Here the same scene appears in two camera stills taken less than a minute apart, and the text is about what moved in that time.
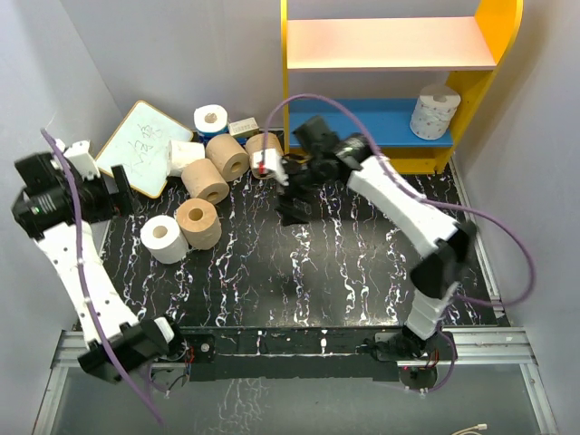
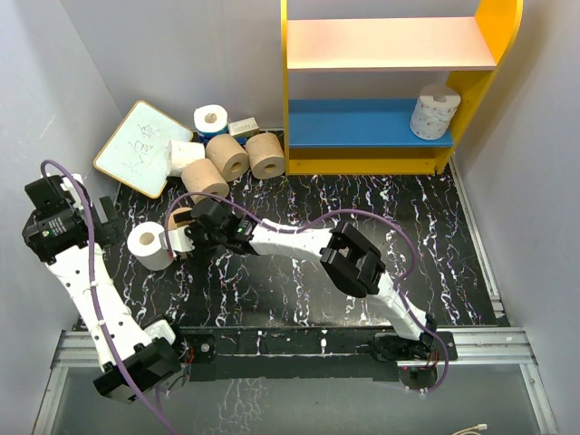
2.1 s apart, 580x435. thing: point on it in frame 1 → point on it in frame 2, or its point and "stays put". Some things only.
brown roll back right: (275, 149) stays put
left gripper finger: (122, 186) → (108, 207)
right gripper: (285, 207) → (191, 231)
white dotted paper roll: (434, 111) stays put
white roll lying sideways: (178, 154) stays put
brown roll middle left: (202, 179) stays put
